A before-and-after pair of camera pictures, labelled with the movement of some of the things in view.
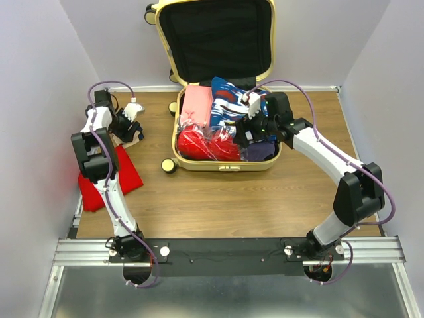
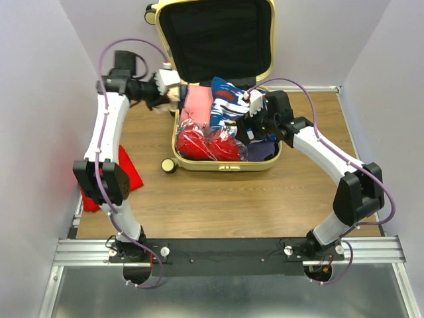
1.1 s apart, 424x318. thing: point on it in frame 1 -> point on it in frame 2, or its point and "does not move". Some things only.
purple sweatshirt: x=257 y=151 does not move
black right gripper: x=242 y=126 does not move
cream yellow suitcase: x=214 y=38 does not move
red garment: x=128 y=177 does not move
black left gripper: x=125 y=134 -> x=158 y=99
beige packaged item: x=116 y=140 -> x=173 y=93
